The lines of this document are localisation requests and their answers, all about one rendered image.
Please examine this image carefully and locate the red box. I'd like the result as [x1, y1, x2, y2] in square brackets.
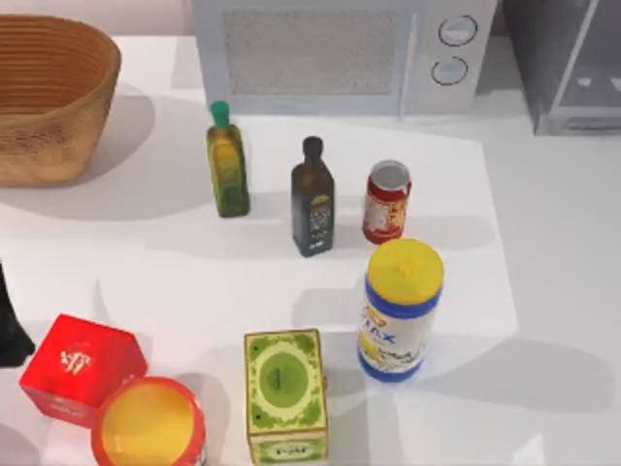
[18, 313, 148, 430]

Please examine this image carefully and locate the green bottle with green cap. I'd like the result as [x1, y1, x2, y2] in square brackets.
[206, 100, 251, 219]

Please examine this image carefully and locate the dark bottle with black cap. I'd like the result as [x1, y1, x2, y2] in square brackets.
[290, 136, 336, 258]

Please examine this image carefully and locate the grey cabinet with dark inside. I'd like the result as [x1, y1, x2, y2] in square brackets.
[502, 0, 621, 139]

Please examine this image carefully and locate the green and cream tin box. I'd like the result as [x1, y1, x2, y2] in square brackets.
[243, 328, 330, 465]

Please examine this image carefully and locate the red can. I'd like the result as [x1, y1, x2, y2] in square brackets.
[362, 159, 413, 246]

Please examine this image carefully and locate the woven brown basket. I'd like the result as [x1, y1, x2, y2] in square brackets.
[0, 15, 122, 187]

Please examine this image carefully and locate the yellow-lidded white and blue canister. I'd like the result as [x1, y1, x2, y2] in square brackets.
[356, 237, 444, 383]

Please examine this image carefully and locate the microwave door handle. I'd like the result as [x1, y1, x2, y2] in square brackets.
[399, 13, 419, 117]

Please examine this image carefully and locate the red tub with yellow lid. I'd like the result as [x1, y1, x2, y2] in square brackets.
[90, 376, 207, 466]

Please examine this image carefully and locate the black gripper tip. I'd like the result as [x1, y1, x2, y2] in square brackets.
[0, 261, 37, 368]

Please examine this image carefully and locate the microwave oven door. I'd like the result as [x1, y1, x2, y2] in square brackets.
[191, 0, 419, 117]

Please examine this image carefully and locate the round microwave knob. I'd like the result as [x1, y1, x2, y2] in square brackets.
[430, 55, 470, 87]
[438, 15, 479, 48]

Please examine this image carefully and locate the pale microwave oven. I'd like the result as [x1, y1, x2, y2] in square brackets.
[189, 0, 500, 117]

